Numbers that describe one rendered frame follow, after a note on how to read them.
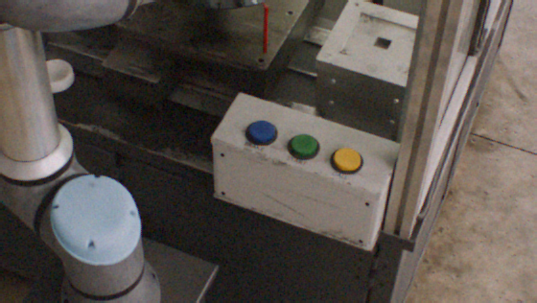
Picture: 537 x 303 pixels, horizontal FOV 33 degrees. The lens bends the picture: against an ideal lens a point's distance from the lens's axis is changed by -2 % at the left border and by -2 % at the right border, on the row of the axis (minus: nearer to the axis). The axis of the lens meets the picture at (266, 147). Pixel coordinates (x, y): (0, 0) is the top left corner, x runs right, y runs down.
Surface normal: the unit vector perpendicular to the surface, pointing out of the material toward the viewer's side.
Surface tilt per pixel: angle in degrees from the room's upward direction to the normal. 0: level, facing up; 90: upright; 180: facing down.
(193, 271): 0
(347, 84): 90
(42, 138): 90
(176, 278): 0
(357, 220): 90
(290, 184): 90
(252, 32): 0
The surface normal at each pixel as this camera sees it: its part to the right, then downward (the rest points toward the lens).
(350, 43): 0.02, -0.66
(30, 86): 0.62, 0.59
